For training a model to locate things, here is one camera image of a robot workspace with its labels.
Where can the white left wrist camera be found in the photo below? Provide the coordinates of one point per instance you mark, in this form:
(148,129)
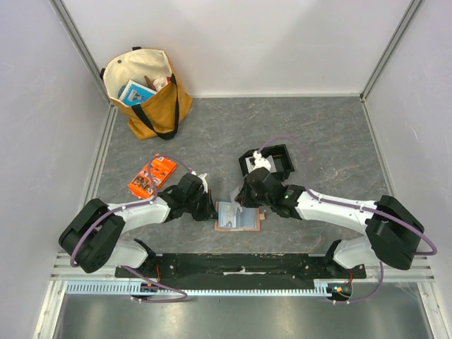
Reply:
(202,177)

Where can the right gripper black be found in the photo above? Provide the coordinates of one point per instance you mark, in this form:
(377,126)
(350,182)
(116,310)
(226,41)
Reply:
(244,197)

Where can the slotted cable duct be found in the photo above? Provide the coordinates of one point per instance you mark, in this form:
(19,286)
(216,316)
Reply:
(138,288)

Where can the white card stack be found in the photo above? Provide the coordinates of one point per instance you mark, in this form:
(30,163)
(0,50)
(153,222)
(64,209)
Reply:
(250,163)

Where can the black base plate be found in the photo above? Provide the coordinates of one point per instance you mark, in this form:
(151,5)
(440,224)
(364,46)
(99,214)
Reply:
(244,271)

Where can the black plastic bin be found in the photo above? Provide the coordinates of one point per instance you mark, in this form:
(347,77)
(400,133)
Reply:
(279,157)

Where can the blue white book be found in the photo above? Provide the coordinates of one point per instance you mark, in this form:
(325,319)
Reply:
(133,93)

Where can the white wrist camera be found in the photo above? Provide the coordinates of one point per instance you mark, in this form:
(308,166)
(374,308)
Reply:
(260,162)
(202,177)

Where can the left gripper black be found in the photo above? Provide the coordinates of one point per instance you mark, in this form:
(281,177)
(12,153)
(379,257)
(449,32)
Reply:
(208,212)

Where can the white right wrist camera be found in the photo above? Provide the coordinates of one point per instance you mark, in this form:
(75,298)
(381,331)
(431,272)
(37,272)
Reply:
(260,162)

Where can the brown item in bag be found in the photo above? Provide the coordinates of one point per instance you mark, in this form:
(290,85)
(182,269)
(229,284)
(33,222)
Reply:
(149,83)

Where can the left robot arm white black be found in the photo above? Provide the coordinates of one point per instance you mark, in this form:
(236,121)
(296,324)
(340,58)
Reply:
(92,237)

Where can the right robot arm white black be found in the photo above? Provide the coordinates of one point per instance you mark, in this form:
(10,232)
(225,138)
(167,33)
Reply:
(389,233)

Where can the orange product box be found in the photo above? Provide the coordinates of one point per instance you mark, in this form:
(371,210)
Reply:
(152,176)

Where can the mustard canvas tote bag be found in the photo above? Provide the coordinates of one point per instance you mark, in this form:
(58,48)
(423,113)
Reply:
(160,114)

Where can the brown leather card holder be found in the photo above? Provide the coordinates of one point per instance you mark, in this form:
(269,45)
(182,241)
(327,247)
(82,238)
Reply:
(249,220)

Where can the silver credit card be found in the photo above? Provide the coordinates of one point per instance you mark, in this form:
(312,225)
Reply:
(227,219)

